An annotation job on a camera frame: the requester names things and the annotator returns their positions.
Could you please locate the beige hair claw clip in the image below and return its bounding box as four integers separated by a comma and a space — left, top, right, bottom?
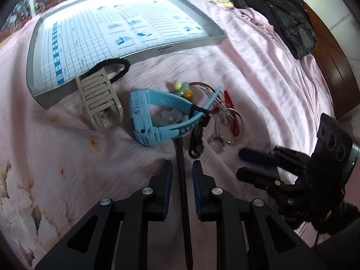
76, 68, 124, 133

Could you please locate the pink bed sheet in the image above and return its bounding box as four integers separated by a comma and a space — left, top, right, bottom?
1, 0, 334, 269

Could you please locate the wooden headboard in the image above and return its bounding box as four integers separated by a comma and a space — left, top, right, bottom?
301, 0, 359, 119

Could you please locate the blue kids smartwatch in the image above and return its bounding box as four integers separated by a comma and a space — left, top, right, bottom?
129, 87, 220, 146

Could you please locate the black jacket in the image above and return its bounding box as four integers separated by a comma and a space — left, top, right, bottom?
231, 0, 316, 59

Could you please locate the silver tray with grid sheet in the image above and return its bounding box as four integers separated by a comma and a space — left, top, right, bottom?
26, 0, 226, 109

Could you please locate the black strap clasp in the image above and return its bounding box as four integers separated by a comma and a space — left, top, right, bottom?
189, 104, 211, 159

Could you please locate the brown hair tie with beads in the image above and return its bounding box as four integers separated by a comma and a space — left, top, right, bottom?
165, 80, 217, 101

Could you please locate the black hair tie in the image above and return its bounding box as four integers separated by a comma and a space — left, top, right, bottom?
79, 57, 131, 85

